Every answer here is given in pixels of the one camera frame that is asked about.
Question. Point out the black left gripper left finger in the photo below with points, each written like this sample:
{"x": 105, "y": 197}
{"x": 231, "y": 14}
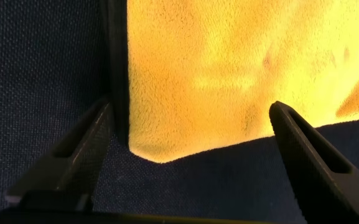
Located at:
{"x": 73, "y": 168}

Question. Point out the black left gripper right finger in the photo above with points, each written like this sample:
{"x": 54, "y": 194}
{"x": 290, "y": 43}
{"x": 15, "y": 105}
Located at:
{"x": 316, "y": 186}

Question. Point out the yellow microfiber towel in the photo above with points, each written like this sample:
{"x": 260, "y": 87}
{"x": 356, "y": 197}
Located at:
{"x": 213, "y": 77}

